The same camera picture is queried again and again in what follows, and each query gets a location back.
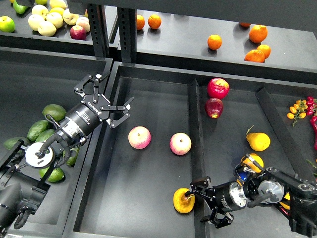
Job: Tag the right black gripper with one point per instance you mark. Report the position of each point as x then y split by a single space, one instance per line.
223 198

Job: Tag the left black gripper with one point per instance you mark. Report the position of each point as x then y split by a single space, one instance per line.
93 109

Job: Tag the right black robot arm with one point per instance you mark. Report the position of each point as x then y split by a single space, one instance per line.
254 186

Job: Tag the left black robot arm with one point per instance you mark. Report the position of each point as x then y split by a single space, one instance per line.
25 169

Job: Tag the yellow pear with stem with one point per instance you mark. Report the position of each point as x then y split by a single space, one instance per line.
258 141

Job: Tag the pale yellow pear right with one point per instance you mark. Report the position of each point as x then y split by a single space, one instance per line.
70 18

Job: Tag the pale yellow pear front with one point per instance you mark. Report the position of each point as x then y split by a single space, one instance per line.
46 28

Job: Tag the pale yellow pear centre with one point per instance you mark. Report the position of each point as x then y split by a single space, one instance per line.
55 18

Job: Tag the pale yellow pear left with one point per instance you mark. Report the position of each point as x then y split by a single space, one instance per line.
34 21

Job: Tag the pink apple left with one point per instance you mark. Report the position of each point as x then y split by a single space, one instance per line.
139 137

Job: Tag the pink apple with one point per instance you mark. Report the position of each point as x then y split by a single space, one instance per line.
139 137
180 143

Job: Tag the pink apple right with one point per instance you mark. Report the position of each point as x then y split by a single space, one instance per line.
180 143

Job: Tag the red apple on shelf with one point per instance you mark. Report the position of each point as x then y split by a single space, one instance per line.
77 32

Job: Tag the pink peach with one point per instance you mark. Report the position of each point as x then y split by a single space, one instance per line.
84 22

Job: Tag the dark red apple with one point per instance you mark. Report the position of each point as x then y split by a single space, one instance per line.
214 107

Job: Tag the yellow lemon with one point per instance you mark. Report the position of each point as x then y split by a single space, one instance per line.
59 10

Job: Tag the orange left shelf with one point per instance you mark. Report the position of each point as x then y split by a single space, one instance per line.
154 21

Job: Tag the orange shelf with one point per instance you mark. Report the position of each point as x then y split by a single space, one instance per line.
154 21
214 42

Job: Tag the bright red apple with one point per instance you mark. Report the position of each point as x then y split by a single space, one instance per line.
218 88

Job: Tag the green apple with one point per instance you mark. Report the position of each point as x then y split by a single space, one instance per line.
7 24

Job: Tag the orange cherry tomato cluster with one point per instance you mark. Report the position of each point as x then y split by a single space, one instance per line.
297 111

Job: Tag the red chili pepper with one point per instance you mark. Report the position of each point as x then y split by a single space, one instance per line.
313 122

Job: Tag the orange centre shelf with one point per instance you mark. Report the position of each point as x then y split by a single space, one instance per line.
214 42

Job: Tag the red cherry tomato cluster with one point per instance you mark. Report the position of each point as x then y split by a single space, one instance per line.
312 106

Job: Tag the orange front right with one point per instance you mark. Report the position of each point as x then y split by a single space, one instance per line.
255 56

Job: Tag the orange right small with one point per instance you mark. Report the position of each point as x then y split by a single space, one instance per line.
265 49

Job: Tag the black shelf post left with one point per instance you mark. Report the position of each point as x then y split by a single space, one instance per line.
97 20

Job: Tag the black shelf post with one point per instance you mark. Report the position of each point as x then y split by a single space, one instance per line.
127 32
97 20

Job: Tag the black shelf post right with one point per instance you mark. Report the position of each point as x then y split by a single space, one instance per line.
127 32

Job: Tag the orange behind post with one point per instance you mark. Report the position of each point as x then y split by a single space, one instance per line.
140 22

